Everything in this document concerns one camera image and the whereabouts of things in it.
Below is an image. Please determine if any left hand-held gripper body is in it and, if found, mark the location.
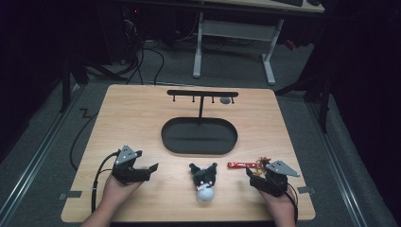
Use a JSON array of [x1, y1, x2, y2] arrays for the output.
[[111, 144, 151, 185]]

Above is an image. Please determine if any person's right hand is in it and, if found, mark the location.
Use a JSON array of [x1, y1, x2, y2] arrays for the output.
[[257, 188, 297, 218]]

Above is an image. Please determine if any black keyboard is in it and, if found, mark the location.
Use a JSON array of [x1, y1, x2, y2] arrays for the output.
[[272, 0, 305, 8]]

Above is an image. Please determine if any black key rack with tray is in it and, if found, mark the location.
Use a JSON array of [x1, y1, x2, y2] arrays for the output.
[[161, 89, 239, 156]]

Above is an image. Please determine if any white-legged desk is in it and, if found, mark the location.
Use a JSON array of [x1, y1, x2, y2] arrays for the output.
[[191, 0, 326, 86]]

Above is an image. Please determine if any metal floor rail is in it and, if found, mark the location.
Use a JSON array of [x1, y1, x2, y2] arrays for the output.
[[0, 84, 83, 223], [306, 100, 369, 227]]

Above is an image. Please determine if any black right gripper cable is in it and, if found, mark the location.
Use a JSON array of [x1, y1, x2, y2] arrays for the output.
[[285, 183, 300, 223]]

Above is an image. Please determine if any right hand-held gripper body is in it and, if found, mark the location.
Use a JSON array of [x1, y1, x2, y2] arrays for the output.
[[249, 160, 301, 199]]

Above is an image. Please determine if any person's left hand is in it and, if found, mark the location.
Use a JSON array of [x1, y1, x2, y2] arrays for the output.
[[100, 174, 143, 211]]

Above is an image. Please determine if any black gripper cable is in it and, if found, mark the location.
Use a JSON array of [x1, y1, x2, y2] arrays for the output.
[[91, 150, 121, 213], [285, 183, 300, 223]]

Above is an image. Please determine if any dark computer tower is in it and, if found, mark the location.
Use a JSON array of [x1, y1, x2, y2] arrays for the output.
[[120, 5, 144, 65]]

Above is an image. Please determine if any black floor cable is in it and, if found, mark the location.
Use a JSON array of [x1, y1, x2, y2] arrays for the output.
[[69, 112, 99, 171]]

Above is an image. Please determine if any bundle of black floor cables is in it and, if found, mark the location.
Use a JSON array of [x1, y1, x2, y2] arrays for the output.
[[125, 37, 166, 86]]

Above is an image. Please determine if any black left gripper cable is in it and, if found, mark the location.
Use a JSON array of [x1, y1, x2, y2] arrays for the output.
[[91, 150, 121, 213]]

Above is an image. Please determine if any black and white plush keychain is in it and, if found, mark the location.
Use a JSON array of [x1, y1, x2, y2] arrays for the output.
[[188, 162, 218, 203]]

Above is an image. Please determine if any grey tape piece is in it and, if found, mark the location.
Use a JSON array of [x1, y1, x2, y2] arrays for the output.
[[297, 185, 317, 195], [58, 190, 83, 201]]

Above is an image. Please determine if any black metal stand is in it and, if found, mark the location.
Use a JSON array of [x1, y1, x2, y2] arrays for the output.
[[274, 62, 333, 134], [59, 53, 91, 114]]

